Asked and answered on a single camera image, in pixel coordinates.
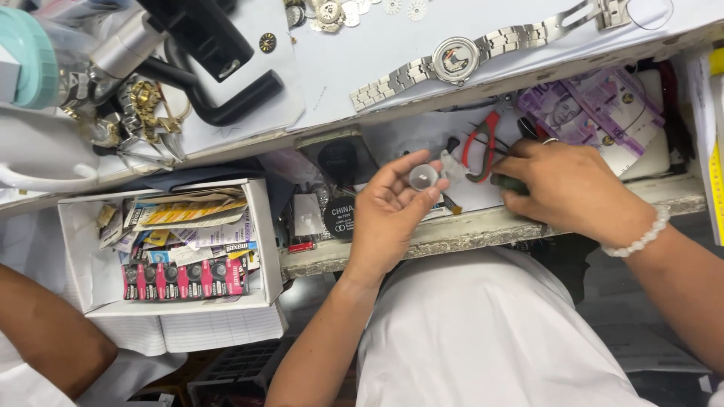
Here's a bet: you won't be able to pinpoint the person's left hand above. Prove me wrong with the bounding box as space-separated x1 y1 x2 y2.
345 150 451 283

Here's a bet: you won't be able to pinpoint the brass-tipped small tool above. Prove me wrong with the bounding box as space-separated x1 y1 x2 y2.
440 192 464 217

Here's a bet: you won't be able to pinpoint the clear case with black disc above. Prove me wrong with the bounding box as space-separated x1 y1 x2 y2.
294 127 381 188

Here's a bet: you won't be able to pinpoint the pile of watch parts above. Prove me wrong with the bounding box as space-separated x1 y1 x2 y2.
284 0 432 34

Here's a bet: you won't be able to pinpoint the wooden drawer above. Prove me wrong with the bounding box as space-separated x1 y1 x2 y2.
276 62 709 280

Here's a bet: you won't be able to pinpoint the strip of red battery packs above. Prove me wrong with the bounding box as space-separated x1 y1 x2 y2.
121 256 251 301

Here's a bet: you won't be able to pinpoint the white paper sheet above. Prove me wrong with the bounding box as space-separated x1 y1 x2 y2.
285 0 724 133

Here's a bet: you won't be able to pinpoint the silver metal wristwatch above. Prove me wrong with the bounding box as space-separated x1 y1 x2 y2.
350 0 632 112

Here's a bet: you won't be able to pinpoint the red-handled pliers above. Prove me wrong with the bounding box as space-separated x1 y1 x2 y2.
461 110 505 184

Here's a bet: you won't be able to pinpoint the small clear plastic bag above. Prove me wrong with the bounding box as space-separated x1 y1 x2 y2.
440 149 471 183

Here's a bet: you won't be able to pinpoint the black round labelled case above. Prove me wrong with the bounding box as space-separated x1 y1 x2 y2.
322 196 357 242

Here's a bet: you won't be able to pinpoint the green-handled tool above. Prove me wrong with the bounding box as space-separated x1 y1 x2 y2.
489 172 531 197

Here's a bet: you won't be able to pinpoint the gold watch band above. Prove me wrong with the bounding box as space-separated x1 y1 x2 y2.
126 79 184 147

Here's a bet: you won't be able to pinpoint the white bead bracelet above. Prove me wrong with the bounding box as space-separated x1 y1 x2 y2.
600 205 672 259

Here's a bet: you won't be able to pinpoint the person's white shirt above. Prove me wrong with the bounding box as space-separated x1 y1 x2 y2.
355 246 660 407

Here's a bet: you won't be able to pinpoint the jar with teal lid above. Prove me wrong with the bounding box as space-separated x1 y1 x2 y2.
0 6 100 112

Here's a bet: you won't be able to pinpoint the purple banknote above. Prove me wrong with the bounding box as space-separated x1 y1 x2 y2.
561 67 666 159
516 80 603 149

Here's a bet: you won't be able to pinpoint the small clear round container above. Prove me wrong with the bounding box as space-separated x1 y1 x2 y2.
410 163 441 192

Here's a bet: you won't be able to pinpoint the yellow strip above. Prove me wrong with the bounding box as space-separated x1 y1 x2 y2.
707 48 724 245

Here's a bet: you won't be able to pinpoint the lined white notebook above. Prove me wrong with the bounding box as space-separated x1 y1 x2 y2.
89 302 290 358

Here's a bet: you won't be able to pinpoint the person's right hand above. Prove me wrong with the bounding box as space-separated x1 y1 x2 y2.
489 138 658 248

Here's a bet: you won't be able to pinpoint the black plastic basket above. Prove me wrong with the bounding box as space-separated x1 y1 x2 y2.
187 336 298 407

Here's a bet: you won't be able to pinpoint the white cardboard box of batteries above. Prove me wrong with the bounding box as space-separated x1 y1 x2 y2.
57 178 285 317

